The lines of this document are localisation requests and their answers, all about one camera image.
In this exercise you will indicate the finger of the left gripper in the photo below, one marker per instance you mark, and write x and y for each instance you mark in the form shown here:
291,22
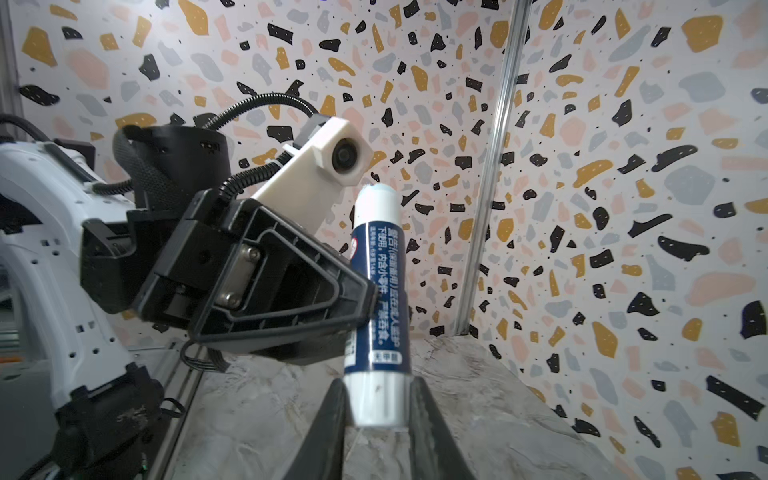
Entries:
292,349
301,295

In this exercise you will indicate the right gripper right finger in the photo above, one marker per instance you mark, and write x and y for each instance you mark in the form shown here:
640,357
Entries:
434,454

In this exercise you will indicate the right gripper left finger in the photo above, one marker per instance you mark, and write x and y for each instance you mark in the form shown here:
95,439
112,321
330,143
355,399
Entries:
321,455

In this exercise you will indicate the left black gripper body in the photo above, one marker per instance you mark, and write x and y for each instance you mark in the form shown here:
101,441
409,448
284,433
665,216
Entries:
175,267

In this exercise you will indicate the blue white glue stick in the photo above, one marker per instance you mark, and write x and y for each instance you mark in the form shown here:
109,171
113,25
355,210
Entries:
377,369

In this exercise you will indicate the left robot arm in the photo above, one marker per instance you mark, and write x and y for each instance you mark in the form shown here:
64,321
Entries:
111,413

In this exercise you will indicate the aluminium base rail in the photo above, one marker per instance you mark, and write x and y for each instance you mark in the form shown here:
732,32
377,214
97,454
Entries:
180,383

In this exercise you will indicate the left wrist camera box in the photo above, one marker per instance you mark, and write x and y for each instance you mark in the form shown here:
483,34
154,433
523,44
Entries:
328,156

